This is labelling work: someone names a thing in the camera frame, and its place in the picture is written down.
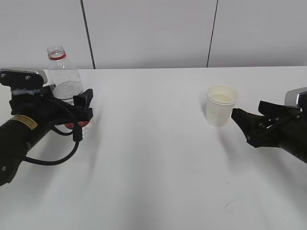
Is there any clear water bottle red label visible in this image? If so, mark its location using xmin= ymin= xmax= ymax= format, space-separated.
xmin=47 ymin=45 xmax=94 ymax=141

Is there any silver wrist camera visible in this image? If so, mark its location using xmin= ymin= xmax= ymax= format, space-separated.
xmin=284 ymin=87 xmax=307 ymax=111
xmin=0 ymin=69 xmax=48 ymax=95

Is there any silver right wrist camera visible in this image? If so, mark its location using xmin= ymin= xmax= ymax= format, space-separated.
xmin=284 ymin=87 xmax=307 ymax=111

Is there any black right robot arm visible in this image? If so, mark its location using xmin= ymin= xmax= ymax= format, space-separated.
xmin=231 ymin=101 xmax=307 ymax=162

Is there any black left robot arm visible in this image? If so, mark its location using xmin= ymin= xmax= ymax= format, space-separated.
xmin=0 ymin=86 xmax=94 ymax=185

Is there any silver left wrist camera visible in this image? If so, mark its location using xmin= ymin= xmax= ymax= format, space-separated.
xmin=0 ymin=69 xmax=48 ymax=95

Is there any white paper cup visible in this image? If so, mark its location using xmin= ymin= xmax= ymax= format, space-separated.
xmin=206 ymin=84 xmax=238 ymax=127

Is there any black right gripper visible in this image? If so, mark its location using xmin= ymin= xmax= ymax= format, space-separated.
xmin=231 ymin=101 xmax=307 ymax=149

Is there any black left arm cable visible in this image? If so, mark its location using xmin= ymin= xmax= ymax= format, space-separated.
xmin=24 ymin=94 xmax=83 ymax=166

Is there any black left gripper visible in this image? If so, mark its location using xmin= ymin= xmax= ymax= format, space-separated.
xmin=9 ymin=86 xmax=93 ymax=125

